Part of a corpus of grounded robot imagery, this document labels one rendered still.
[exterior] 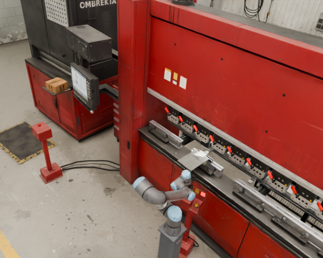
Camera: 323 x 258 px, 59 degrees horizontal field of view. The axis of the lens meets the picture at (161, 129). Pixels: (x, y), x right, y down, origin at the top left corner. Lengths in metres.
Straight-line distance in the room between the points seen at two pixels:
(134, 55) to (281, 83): 1.42
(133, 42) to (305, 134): 1.69
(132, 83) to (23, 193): 2.01
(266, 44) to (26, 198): 3.18
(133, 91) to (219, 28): 1.18
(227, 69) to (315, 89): 0.67
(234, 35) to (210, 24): 0.24
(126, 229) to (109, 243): 0.25
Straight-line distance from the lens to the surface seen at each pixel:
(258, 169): 2.54
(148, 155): 3.42
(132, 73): 2.95
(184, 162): 2.80
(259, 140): 2.41
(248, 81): 2.29
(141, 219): 3.56
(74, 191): 3.91
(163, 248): 2.69
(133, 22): 2.78
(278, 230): 2.68
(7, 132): 5.11
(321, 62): 2.01
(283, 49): 2.09
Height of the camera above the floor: 2.85
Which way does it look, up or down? 35 degrees down
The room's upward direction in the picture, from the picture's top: 5 degrees clockwise
